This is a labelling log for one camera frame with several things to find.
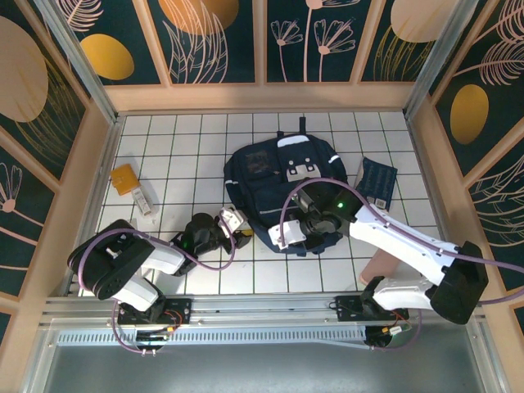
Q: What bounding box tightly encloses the navy blue backpack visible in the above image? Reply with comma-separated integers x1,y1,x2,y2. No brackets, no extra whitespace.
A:
223,116,349,258

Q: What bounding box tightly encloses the yellow leather wallet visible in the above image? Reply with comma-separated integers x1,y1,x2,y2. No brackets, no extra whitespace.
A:
110,164,142,196

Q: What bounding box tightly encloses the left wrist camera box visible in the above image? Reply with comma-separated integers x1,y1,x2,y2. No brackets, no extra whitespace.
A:
219,206,250,235

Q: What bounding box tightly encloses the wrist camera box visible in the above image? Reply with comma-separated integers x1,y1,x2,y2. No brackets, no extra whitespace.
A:
219,206,250,235
268,218,307,250

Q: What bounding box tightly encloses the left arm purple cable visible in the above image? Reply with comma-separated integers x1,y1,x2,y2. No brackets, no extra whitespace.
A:
73,212,238,357

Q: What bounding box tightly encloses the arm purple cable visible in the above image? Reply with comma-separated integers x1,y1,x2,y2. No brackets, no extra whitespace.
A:
73,212,238,357
279,176,524,353

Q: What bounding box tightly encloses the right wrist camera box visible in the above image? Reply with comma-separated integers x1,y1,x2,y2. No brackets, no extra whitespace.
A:
268,218,307,250

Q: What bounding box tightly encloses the aluminium mounting rail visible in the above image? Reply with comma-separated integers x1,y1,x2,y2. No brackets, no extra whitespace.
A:
40,292,486,328

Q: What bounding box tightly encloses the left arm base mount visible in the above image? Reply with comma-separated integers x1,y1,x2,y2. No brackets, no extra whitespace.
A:
117,297,193,327

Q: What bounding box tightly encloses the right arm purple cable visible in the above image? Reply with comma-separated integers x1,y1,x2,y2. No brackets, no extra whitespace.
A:
279,176,524,353

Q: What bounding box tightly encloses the slotted grey cable tray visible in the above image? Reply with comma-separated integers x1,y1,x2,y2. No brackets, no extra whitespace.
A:
56,330,369,349

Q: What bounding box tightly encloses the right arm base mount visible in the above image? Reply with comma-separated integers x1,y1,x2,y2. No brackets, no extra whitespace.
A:
334,294,410,323

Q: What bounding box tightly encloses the black controller board with wires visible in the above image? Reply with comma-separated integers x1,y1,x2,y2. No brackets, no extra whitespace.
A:
365,325,413,351
134,327,169,354

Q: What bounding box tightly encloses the aluminium frame post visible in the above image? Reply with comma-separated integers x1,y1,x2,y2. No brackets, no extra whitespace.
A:
403,0,480,120
34,0,120,124

